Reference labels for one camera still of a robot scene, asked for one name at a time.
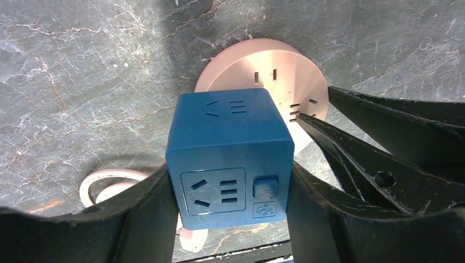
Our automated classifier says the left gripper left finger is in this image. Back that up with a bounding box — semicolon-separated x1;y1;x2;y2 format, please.
1;165;178;262

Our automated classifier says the pink round socket base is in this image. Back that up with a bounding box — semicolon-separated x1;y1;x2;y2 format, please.
194;38;329;155

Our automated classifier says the blue cube socket adapter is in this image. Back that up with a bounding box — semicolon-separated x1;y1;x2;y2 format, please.
165;88;294;230

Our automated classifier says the pink coiled power cable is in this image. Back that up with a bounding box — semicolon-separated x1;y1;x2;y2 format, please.
79;168;209;254

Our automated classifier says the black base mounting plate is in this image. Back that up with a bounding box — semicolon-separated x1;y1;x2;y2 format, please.
182;239;292;263

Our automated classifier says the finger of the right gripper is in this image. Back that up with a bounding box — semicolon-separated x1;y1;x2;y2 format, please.
328;86;464;168
296;113;464;215

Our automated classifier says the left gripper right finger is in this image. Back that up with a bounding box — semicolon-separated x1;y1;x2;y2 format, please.
287;163;464;262

